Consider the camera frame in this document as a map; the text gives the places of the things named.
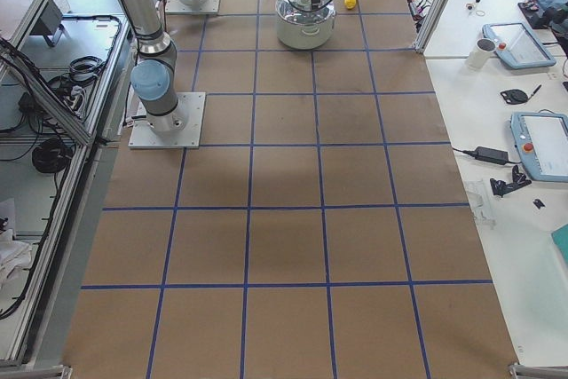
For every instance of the glass pot lid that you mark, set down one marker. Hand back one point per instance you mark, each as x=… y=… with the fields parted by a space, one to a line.
x=299 y=12

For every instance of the pale green cooking pot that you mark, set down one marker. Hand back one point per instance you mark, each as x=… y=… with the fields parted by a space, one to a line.
x=300 y=28

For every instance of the white mug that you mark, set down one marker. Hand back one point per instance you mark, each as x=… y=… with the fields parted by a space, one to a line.
x=480 y=53

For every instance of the far blue teach pendant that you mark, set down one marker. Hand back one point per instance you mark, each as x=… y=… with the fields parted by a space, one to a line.
x=518 y=47

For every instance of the blue teach pendant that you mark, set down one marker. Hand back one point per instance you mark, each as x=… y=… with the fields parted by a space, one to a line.
x=518 y=47
x=541 y=142

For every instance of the black pen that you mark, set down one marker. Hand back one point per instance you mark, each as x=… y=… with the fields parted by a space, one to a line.
x=535 y=91

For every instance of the brown paper table cover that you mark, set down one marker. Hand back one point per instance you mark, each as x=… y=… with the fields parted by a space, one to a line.
x=321 y=230

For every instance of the black power brick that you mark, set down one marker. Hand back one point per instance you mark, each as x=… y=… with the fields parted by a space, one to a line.
x=491 y=155

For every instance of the near blue teach pendant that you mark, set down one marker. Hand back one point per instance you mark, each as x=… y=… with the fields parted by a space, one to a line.
x=541 y=142

